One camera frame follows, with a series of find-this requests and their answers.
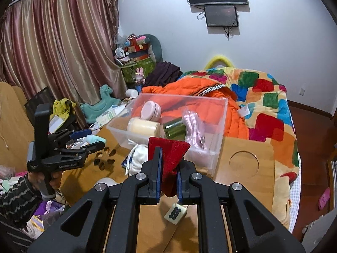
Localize pink organza bag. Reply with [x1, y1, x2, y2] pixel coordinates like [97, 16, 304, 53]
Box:
[182, 109, 207, 150]

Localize pink round jar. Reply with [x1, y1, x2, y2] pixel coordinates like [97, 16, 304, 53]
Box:
[140, 101, 161, 122]

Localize pink striped curtain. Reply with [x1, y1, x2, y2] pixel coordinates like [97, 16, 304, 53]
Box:
[0, 0, 127, 106]

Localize red velvet pouch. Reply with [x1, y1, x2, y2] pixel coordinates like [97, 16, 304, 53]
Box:
[148, 136, 190, 198]

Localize stack of papers booklets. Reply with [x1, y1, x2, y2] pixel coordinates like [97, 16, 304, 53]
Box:
[90, 104, 126, 130]

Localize white round container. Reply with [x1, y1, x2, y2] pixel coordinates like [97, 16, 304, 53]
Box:
[95, 177, 118, 187]

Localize small wall monitor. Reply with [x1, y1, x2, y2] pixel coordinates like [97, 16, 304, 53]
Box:
[205, 5, 238, 27]

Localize white drawstring pouch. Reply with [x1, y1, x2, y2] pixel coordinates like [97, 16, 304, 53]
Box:
[125, 139, 148, 176]

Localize dark purple garment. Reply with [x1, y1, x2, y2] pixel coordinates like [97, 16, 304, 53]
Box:
[144, 62, 182, 87]

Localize pink bunny bottle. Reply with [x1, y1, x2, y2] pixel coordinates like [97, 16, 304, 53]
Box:
[135, 67, 145, 84]

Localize person's left hand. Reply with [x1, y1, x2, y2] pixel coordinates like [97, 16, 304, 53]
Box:
[27, 171, 64, 191]

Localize clear plastic storage bin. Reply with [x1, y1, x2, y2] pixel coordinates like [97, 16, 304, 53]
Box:
[107, 93, 229, 176]

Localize colourful patchwork blanket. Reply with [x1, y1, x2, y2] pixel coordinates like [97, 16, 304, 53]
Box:
[181, 67, 301, 231]

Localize yellow cloth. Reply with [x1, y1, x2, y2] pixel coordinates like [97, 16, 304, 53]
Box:
[50, 98, 76, 121]

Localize green gift box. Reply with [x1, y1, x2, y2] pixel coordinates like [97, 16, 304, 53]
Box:
[120, 57, 156, 83]

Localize yellow bed headboard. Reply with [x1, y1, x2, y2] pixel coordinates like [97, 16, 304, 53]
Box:
[205, 55, 234, 69]

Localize orange puffer jacket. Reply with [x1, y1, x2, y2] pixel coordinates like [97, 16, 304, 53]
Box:
[142, 77, 249, 139]

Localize pink slipper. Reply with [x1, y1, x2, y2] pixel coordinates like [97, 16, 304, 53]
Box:
[318, 187, 331, 210]

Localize teal rocking horse toy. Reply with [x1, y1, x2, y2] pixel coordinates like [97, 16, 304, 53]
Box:
[80, 85, 121, 124]

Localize mahjong tile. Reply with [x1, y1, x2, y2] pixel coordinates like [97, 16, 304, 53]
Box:
[164, 203, 187, 225]

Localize white mug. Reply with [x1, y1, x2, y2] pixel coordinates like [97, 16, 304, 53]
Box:
[125, 89, 139, 99]

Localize striped sleeve forearm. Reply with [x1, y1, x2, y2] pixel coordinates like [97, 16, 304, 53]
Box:
[0, 174, 42, 229]

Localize grey plush cushion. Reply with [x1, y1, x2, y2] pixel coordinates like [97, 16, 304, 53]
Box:
[144, 34, 163, 63]

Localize cream cylindrical jar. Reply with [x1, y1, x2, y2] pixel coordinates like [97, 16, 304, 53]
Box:
[127, 117, 160, 137]

